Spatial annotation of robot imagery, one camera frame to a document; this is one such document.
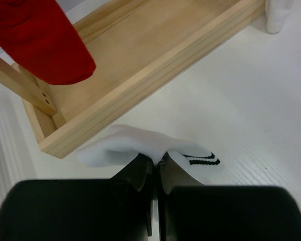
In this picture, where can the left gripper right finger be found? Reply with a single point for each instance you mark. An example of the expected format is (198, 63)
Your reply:
(190, 210)

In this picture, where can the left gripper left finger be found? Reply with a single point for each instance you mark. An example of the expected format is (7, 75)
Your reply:
(119, 208)

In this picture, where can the white striped sock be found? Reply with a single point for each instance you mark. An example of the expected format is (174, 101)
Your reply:
(123, 143)

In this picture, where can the red sock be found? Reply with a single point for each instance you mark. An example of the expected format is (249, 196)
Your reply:
(40, 38)

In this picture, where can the wooden clothes rack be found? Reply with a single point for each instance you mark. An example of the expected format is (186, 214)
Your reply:
(138, 46)

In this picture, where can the white undershirt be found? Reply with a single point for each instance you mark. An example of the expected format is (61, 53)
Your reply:
(276, 13)

